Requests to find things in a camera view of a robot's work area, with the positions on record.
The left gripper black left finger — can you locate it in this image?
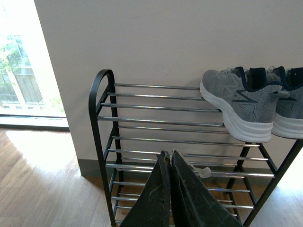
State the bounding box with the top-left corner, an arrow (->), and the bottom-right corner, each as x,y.
120,151 -> 170,227

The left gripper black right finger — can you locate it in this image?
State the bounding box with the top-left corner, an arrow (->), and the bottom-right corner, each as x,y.
170,150 -> 243,227

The black metal shoe rack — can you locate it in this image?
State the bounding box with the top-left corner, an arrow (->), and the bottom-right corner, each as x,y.
89,70 -> 303,227

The grey sneaker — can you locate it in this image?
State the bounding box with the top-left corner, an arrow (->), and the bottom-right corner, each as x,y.
200,67 -> 290,143
267,66 -> 303,139

